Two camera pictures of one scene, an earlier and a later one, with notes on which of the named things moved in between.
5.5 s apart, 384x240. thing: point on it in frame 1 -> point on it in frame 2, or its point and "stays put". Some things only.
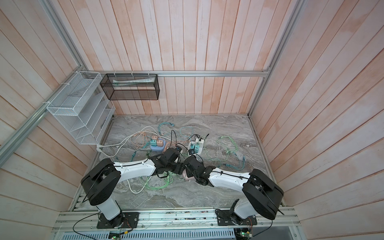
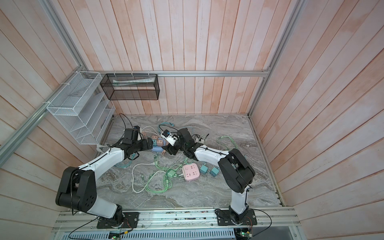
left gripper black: (179, 169) -> (145, 146)
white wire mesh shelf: (83, 109) stays put
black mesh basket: (131, 86) stays put
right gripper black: (188, 171) -> (171, 149)
